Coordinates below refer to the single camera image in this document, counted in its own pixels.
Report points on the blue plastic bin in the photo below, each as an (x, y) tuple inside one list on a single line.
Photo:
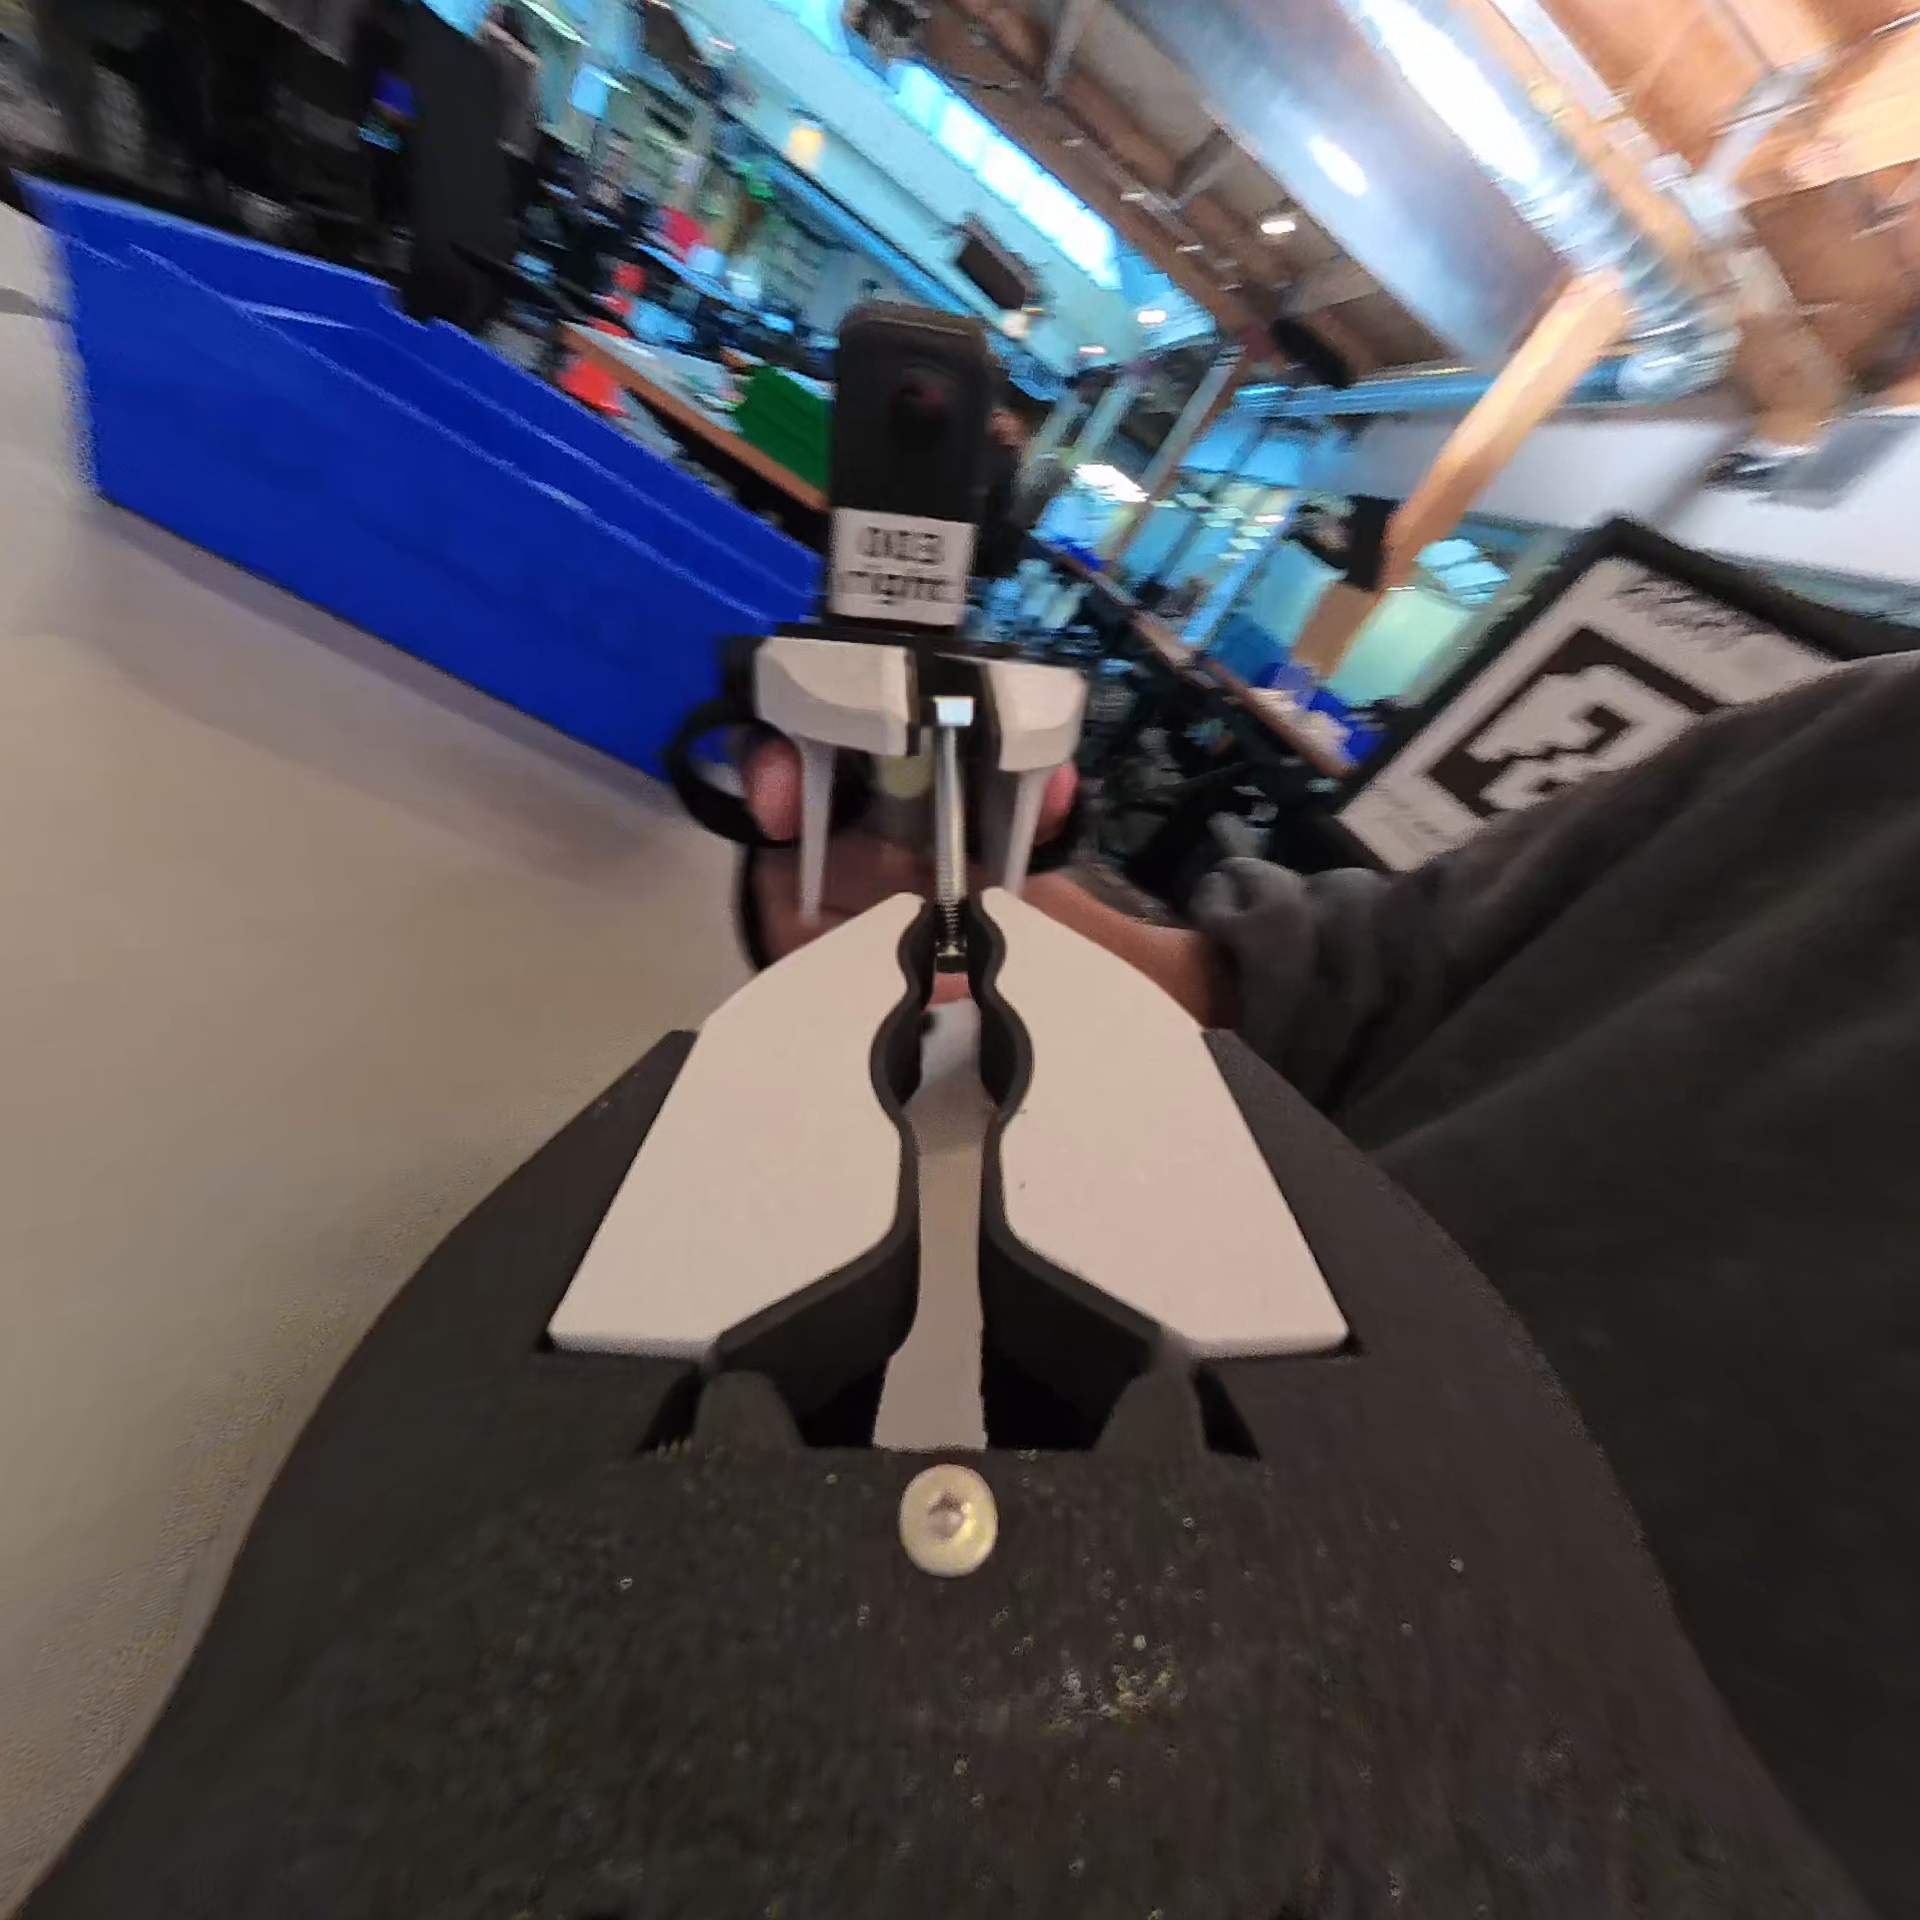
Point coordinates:
[(362, 480)]

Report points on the grey desk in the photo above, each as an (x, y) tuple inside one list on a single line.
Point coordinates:
[(240, 1051)]

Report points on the wooden beam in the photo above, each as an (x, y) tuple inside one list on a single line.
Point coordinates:
[(1517, 422)]

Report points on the person's right hand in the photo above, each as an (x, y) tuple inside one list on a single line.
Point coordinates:
[(881, 856)]

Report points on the black white marker board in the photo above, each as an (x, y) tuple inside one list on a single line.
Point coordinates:
[(1562, 720)]

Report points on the black office chair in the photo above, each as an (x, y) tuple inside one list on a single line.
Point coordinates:
[(466, 151)]

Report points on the silver bolt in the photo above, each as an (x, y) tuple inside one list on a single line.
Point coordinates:
[(949, 825)]

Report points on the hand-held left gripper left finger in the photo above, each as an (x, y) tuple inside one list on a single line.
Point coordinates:
[(736, 1186)]

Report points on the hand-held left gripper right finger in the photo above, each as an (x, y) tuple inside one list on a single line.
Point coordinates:
[(1186, 1186)]

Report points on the silver ventilation duct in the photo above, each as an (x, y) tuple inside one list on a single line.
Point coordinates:
[(1562, 182)]

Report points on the person's dark clothing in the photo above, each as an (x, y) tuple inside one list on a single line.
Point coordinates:
[(1710, 1441)]

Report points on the person's right forearm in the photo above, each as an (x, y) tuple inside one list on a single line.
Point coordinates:
[(1562, 901)]

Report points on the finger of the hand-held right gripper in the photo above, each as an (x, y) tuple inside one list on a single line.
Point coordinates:
[(1036, 709), (825, 690)]

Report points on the green crate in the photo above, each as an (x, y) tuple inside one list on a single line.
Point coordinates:
[(786, 429)]

